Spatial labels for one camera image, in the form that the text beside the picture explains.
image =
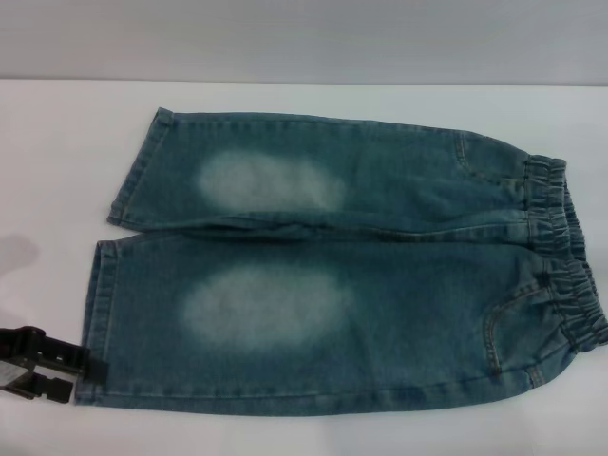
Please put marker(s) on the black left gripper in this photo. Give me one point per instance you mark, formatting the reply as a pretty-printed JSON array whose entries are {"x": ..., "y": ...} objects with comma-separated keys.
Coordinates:
[{"x": 21, "y": 344}]

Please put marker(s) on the blue denim shorts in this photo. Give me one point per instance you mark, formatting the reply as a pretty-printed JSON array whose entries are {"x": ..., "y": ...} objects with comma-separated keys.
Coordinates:
[{"x": 389, "y": 304}]

